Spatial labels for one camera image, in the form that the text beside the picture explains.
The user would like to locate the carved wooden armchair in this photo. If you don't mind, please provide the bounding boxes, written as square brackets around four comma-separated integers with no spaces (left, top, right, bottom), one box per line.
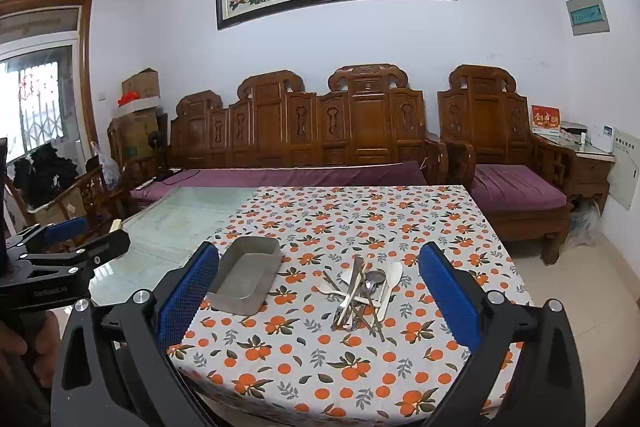
[436,64,578,265]

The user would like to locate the white wall panel door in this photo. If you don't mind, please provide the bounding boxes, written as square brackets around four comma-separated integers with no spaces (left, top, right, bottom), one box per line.
[607,127,640,212]

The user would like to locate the bamboo chopstick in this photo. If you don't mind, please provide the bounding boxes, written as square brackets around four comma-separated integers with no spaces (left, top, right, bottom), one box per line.
[345,254,372,333]

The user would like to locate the person's left hand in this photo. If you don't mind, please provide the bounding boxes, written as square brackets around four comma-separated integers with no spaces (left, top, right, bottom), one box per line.
[0,309,62,390]

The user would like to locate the carved wooden sofa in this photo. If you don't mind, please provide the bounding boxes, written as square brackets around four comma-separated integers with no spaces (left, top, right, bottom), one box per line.
[107,63,451,208]

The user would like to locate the white flat box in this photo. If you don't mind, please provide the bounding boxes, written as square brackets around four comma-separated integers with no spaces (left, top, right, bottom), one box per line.
[111,99,163,120]

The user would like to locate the orange fruit print tablecloth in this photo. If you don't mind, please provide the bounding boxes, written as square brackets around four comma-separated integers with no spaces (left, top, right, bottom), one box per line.
[167,184,531,427]

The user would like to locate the large brown cardboard box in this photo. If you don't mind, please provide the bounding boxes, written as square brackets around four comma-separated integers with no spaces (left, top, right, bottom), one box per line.
[111,109,168,160]

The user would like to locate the crumpled plastic bag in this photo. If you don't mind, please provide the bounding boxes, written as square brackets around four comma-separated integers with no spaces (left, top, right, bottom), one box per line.
[567,199,603,248]

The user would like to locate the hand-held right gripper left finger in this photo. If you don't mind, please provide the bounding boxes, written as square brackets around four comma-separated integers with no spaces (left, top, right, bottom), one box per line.
[50,241,221,427]

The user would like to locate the long purple sofa cushion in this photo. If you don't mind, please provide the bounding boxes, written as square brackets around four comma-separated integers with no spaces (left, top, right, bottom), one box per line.
[129,160,431,202]

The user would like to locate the wood framed window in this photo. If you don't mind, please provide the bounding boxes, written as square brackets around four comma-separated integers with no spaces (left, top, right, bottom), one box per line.
[0,0,98,188]

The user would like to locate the white router box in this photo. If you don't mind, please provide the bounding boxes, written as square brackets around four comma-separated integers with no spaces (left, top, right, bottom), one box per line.
[590,123,615,154]

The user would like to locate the small grey desk device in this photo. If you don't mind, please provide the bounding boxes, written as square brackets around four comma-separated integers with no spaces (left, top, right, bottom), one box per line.
[560,121,588,142]

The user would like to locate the black clothes pile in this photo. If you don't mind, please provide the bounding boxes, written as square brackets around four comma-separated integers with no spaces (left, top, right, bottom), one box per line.
[12,144,76,202]

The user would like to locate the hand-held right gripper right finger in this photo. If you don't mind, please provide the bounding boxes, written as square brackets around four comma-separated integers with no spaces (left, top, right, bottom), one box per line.
[417,241,586,427]

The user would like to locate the clear plastic bag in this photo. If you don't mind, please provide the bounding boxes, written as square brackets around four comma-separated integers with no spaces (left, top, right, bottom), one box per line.
[90,141,121,192]

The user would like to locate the small brown cardboard box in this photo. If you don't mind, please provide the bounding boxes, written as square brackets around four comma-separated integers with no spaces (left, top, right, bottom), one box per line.
[121,68,161,100]

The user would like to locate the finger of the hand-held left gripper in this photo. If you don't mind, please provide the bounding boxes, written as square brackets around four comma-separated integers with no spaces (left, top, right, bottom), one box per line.
[20,229,132,272]
[17,216,90,253]

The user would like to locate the dark brown chopstick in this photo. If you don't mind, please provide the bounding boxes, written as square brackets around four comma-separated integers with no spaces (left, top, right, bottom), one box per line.
[321,270,386,343]

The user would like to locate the grey wall electrical box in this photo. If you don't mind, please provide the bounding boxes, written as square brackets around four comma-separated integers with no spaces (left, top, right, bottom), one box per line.
[566,0,612,36]

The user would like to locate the black standing fan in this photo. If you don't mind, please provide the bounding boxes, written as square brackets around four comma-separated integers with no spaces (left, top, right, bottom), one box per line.
[147,130,168,172]

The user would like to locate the rectangular metal tray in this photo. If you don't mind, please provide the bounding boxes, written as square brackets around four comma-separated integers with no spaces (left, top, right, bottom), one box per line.
[206,235,283,317]

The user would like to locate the wooden side table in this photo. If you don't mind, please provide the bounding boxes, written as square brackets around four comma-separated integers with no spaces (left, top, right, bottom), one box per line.
[532,132,616,212]

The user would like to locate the red gift box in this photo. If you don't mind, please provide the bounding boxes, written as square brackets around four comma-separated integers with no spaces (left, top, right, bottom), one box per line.
[530,104,562,138]

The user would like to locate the purple armchair cushion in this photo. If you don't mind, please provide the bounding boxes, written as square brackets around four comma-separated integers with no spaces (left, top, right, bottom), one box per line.
[472,163,573,212]

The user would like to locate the wooden lattice chair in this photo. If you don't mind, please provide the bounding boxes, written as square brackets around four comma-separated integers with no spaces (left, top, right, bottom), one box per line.
[5,157,126,238]

